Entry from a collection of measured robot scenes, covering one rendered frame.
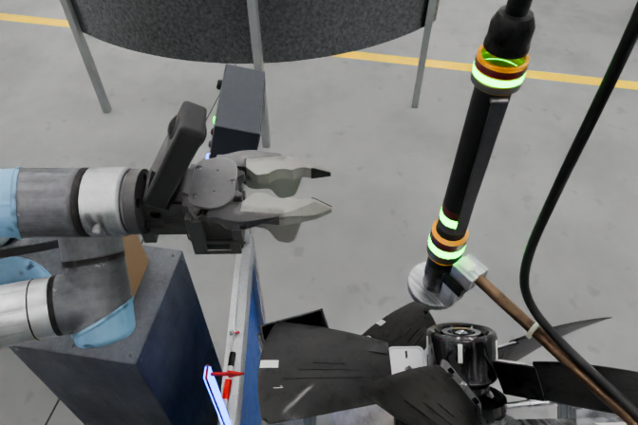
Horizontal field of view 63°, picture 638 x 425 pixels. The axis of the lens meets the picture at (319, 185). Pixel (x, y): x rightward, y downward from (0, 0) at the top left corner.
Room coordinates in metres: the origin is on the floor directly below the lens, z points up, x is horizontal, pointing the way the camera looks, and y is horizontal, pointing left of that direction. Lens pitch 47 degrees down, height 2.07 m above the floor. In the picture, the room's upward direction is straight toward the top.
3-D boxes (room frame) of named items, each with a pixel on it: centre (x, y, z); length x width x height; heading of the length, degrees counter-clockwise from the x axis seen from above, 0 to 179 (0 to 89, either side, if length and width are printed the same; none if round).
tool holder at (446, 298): (0.37, -0.16, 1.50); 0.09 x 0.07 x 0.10; 36
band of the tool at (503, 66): (0.38, -0.15, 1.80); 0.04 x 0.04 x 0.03
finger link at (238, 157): (0.40, 0.08, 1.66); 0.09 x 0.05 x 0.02; 102
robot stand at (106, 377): (0.64, 0.51, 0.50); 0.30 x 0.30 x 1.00; 81
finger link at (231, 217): (0.34, 0.08, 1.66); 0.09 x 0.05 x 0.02; 80
